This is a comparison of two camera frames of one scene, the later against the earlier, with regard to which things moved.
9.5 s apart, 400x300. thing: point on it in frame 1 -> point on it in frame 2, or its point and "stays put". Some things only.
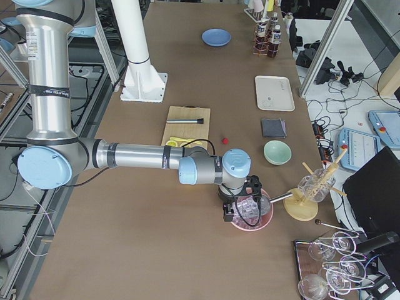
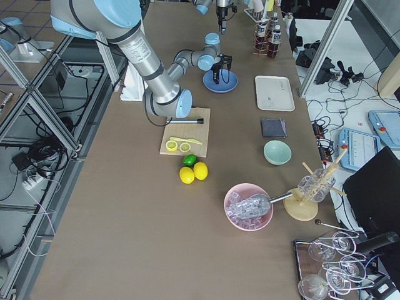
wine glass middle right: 352,267 stays put
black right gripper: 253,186 -> 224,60
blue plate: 215,37 -> 228,80
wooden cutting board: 199,132 stays put
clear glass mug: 317,186 stays put
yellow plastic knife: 187,140 stays put
